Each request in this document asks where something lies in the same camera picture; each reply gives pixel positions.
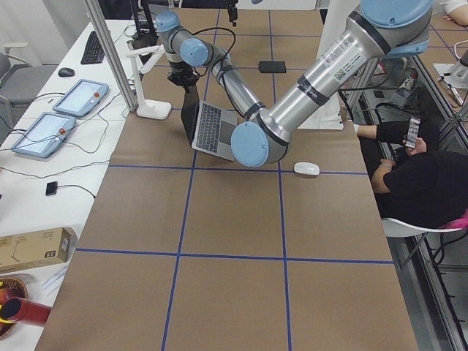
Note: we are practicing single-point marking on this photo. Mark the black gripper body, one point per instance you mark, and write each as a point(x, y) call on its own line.
point(232, 14)
point(181, 77)

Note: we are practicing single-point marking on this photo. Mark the silver laptop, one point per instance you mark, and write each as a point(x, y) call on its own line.
point(207, 127)

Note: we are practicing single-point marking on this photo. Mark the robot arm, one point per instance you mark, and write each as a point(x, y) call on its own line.
point(373, 29)

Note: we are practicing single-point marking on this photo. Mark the white desk lamp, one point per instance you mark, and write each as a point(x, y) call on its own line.
point(143, 61)

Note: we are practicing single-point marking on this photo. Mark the black mouse pad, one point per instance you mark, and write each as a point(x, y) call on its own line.
point(273, 67)

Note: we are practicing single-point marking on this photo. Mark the black desk mouse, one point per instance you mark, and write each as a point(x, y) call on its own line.
point(66, 72)

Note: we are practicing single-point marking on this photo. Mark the white computer mouse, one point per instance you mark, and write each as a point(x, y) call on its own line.
point(306, 168)

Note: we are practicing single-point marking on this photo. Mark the black keyboard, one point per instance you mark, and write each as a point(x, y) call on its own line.
point(93, 52)

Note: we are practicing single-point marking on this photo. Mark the upper teach pendant tablet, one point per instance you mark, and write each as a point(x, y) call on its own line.
point(82, 98)

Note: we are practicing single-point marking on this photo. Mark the teach pendant tablet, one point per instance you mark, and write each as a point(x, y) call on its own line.
point(82, 98)
point(45, 136)

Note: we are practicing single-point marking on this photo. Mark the lower teach pendant tablet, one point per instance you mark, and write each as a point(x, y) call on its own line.
point(45, 136)

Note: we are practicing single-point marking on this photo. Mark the small black device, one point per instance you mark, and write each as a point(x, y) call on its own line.
point(51, 188)

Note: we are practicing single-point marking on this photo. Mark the smartphone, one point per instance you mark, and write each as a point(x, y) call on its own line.
point(412, 132)

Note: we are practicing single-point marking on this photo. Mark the brown cardboard box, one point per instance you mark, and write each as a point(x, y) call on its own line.
point(36, 249)

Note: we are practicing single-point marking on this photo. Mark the white chair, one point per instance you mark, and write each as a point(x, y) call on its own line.
point(395, 228)

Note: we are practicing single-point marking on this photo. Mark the seated person in black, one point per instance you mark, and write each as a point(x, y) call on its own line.
point(423, 186)

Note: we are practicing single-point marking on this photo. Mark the wicker basket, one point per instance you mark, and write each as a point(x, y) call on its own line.
point(10, 287)

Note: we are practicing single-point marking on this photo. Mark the red cylinder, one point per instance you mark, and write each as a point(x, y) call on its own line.
point(25, 311)

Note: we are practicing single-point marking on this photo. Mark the aluminium frame post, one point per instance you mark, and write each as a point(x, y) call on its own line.
point(100, 26)

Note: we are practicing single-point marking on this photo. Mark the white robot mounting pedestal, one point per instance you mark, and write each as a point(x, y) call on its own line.
point(328, 116)

